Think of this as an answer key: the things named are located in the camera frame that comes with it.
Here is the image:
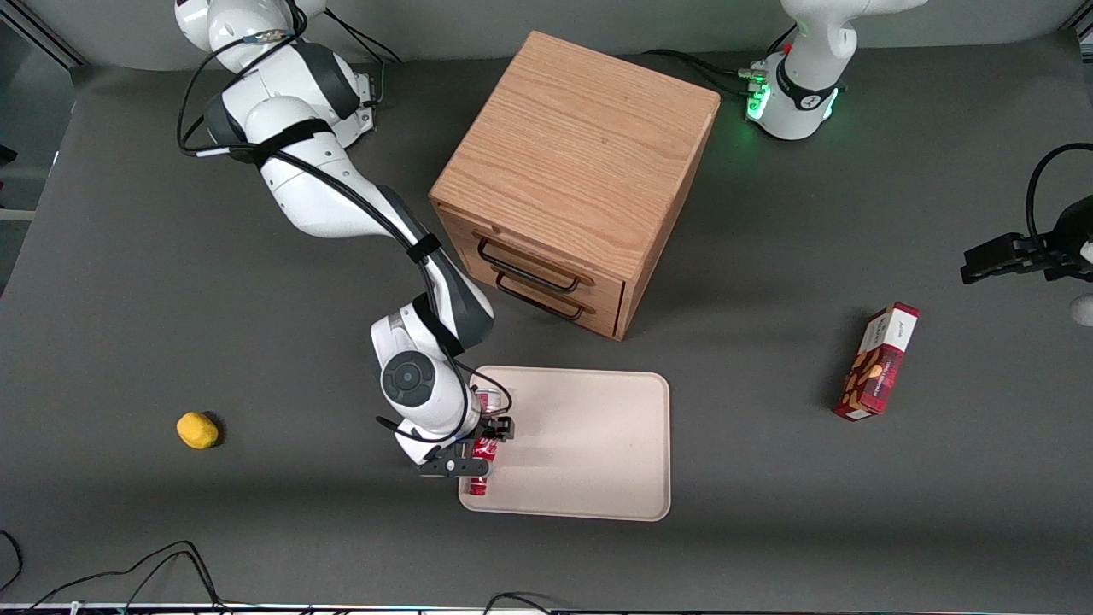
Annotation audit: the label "black metal drawer handle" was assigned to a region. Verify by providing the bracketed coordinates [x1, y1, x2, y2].
[476, 237, 583, 294]
[495, 272, 590, 322]

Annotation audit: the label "red coca-cola aluminium bottle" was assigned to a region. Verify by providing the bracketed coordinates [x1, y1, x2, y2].
[466, 389, 506, 498]

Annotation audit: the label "long black floor cable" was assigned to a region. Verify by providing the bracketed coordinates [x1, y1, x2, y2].
[26, 540, 230, 612]

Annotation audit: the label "red cookie box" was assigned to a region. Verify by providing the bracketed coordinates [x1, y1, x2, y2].
[833, 301, 921, 422]

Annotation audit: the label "black cable at right arm base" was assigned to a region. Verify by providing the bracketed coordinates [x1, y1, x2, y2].
[327, 12, 406, 66]

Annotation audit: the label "black cable along right arm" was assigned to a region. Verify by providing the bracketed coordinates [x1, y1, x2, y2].
[176, 0, 515, 445]

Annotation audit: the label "wooden two-drawer cabinet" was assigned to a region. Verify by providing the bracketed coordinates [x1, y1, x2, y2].
[429, 31, 722, 343]

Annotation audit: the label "beige rectangular plastic tray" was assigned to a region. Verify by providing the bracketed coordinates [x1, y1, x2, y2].
[458, 366, 672, 523]

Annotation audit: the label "yellow lemon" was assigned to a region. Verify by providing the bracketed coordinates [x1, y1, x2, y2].
[176, 411, 220, 451]

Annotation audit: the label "short black curved cable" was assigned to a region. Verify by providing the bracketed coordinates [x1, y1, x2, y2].
[0, 530, 24, 592]

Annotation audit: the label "black cable at table edge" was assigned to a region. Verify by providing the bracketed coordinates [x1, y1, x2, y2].
[482, 591, 560, 615]

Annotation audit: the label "black looped left gripper cable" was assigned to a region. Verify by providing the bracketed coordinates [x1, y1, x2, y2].
[1026, 143, 1093, 250]

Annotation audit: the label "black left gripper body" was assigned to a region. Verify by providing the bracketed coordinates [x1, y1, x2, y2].
[1049, 195, 1093, 283]

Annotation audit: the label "black cables at left arm base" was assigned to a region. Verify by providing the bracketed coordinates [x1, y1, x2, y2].
[640, 26, 799, 99]

